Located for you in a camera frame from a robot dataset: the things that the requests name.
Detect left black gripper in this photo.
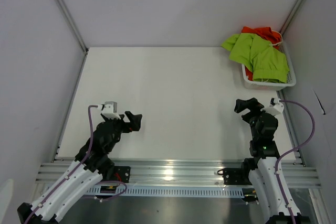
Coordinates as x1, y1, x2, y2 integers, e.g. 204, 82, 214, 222
101, 111, 142, 152

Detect lime green shorts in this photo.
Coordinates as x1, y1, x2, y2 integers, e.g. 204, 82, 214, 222
221, 33, 289, 83

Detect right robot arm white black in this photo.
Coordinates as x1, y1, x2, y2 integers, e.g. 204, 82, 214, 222
234, 98, 311, 223

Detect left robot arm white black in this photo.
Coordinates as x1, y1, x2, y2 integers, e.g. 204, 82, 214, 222
17, 111, 142, 223

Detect orange shorts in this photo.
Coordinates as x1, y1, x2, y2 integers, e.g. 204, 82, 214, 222
241, 26, 283, 49

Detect white plastic basket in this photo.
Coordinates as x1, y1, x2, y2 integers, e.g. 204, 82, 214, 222
241, 41, 297, 91

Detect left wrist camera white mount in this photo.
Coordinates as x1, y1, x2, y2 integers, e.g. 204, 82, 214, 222
97, 101, 121, 120

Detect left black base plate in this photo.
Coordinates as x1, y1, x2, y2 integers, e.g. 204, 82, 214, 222
112, 166, 131, 183

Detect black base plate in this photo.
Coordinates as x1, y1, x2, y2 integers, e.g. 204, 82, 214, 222
217, 168, 251, 185
112, 166, 131, 183

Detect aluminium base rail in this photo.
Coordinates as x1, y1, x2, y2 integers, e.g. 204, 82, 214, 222
35, 158, 321, 189

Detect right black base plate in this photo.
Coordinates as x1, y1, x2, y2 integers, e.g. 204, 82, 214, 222
217, 168, 251, 185

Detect white slotted cable duct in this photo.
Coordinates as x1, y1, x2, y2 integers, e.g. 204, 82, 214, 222
85, 186, 244, 198

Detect right aluminium corner post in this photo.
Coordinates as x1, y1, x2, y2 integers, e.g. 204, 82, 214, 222
278, 0, 321, 36

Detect aluminium corner post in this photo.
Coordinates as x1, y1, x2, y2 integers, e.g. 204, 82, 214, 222
278, 0, 321, 36
54, 0, 88, 54

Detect left aluminium corner post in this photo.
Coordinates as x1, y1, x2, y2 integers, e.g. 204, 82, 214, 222
54, 0, 88, 54

